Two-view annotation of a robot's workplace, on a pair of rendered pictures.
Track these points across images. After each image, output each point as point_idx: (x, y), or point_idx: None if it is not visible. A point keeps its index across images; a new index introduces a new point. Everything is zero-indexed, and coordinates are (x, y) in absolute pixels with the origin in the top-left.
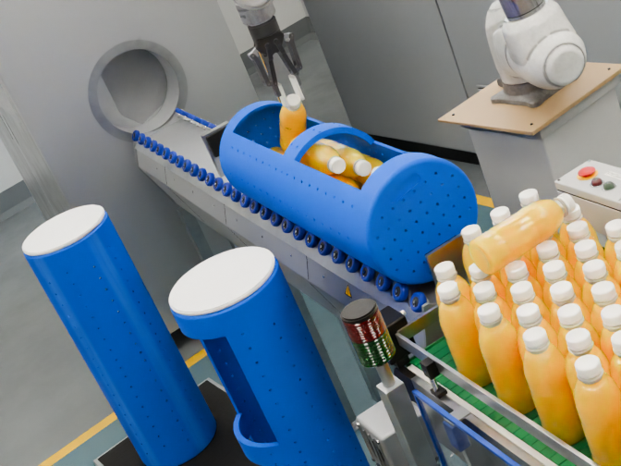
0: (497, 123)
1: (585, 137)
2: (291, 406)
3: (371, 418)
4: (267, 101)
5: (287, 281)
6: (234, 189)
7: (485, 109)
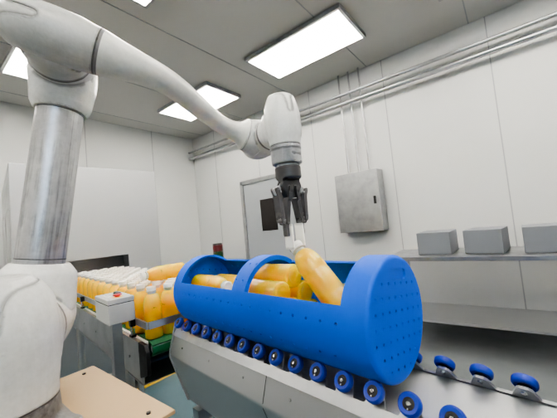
0: (110, 382)
1: None
2: None
3: None
4: (372, 264)
5: None
6: (481, 364)
7: (101, 412)
